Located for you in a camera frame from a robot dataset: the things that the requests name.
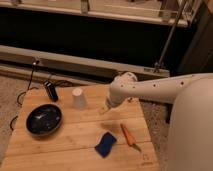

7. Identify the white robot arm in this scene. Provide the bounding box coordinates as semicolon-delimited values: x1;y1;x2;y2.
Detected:
100;72;213;171

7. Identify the orange handled tool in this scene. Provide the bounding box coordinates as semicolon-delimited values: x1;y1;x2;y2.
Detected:
121;124;141;152

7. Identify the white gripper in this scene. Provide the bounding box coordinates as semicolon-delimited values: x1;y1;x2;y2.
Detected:
98;95;119;115

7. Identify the blue sponge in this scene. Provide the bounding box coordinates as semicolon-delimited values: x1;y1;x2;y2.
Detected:
95;132;117;158

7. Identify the black ceramic bowl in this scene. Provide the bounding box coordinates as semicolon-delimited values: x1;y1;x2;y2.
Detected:
26;104;62;136

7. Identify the black cylindrical device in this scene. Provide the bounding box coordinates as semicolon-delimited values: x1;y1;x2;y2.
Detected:
44;81;58;102

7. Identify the metal pole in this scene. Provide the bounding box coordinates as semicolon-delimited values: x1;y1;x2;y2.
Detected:
154;0;187;73

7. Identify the black cable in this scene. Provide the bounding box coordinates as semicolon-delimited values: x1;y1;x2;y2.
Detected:
9;59;73;132

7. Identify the white paper cup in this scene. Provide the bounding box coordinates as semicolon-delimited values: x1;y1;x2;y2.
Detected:
72;88;87;110

